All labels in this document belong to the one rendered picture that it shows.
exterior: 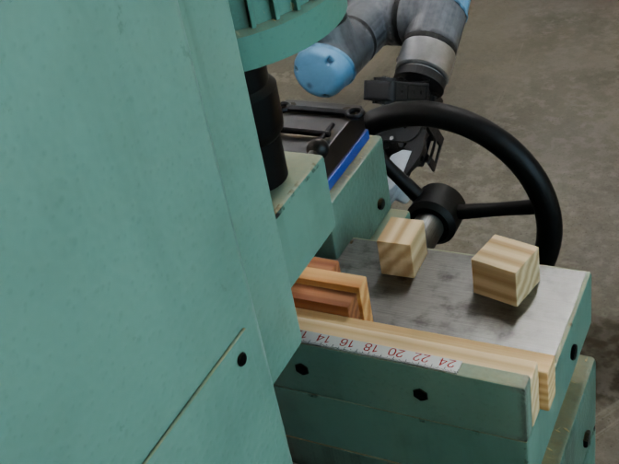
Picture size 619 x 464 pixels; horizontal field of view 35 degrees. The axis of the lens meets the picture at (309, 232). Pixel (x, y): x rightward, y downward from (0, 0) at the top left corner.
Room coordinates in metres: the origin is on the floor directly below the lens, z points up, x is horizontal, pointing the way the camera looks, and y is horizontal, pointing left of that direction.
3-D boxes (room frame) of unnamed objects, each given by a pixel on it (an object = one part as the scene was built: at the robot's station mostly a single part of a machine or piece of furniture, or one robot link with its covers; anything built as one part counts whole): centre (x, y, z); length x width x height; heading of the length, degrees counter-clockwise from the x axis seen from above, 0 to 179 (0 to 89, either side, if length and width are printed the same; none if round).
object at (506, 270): (0.66, -0.16, 0.92); 0.04 x 0.04 x 0.04; 45
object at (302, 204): (0.62, 0.04, 1.03); 0.14 x 0.07 x 0.09; 148
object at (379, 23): (1.30, -0.14, 0.89); 0.11 x 0.11 x 0.08; 56
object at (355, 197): (0.84, 0.00, 0.92); 0.15 x 0.13 x 0.09; 58
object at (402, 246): (0.72, -0.08, 0.92); 0.04 x 0.03 x 0.04; 150
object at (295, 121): (0.85, 0.01, 0.99); 0.13 x 0.11 x 0.06; 58
